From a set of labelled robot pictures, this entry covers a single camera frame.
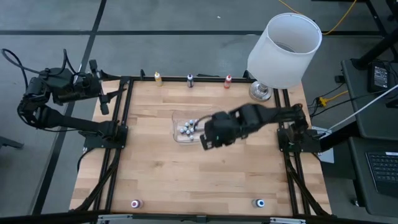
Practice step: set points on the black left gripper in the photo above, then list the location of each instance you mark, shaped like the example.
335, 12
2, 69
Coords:
90, 85

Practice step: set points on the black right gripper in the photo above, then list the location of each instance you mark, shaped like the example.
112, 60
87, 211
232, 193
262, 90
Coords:
222, 130

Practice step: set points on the large yellow-capped coloring bottle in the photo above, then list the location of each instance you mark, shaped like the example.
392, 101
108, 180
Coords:
158, 80

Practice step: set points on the large red-capped coloring bottle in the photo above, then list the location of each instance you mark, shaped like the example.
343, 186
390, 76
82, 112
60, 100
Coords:
228, 82

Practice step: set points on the large blue-capped coloring bottle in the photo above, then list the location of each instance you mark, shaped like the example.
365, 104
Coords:
259, 203

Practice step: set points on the large pink-capped coloring bottle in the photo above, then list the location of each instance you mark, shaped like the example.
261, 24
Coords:
135, 204

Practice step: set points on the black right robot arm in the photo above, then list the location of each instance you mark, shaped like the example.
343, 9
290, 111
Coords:
273, 114

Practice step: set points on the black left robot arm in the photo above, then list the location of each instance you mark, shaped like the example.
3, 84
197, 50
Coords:
71, 123

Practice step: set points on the large purple-capped coloring bottle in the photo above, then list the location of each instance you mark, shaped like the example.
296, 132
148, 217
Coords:
190, 81

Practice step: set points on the clear plastic bin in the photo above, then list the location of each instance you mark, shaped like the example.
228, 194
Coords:
180, 116

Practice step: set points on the silver table lamp white shade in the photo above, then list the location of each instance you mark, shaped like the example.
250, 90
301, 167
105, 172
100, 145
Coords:
280, 53

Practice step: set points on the black stand foot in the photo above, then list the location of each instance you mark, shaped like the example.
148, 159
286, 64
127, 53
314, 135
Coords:
9, 143

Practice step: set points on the black side desk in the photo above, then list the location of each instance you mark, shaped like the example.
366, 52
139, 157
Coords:
360, 186

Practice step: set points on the black laptop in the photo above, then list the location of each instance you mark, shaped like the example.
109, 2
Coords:
384, 171

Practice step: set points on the black power supply box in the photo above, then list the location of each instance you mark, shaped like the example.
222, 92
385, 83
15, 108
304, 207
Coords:
381, 76

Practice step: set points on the black stand leg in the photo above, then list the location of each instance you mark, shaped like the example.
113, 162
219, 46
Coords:
373, 51

